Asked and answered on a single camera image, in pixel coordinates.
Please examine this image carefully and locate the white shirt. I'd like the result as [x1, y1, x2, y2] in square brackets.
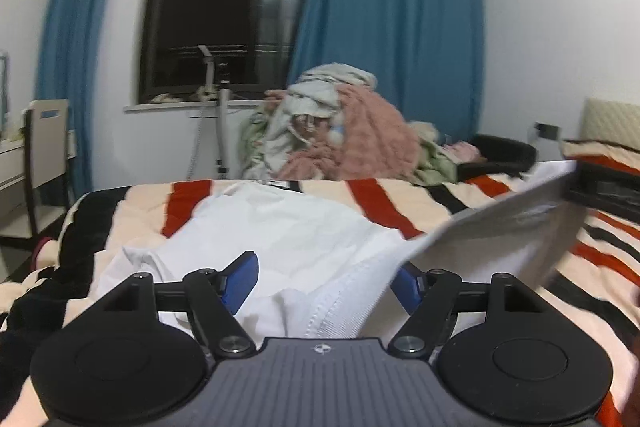
[90, 161, 586, 341]

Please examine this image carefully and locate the striped fleece blanket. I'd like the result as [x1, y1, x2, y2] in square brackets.
[1, 161, 639, 426]

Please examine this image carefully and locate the pile of laundry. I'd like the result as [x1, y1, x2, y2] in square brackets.
[240, 63, 485, 186]

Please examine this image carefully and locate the white floor stand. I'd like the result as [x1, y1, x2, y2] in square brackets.
[186, 44, 231, 181]

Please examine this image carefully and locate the black white chair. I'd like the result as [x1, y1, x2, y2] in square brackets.
[1, 100, 70, 249]

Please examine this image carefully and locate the white dresser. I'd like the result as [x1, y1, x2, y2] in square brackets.
[0, 140, 25, 218]

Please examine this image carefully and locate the right blue curtain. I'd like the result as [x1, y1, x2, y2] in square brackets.
[288, 0, 484, 141]

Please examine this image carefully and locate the blue curtain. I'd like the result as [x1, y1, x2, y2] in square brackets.
[288, 0, 484, 141]
[35, 0, 106, 196]

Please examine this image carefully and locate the dark window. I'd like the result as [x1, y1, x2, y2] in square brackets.
[138, 0, 303, 103]

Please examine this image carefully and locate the left blue curtain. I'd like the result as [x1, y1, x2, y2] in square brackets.
[35, 0, 106, 196]

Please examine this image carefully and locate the wall power socket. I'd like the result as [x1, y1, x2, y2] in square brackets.
[534, 122, 561, 141]

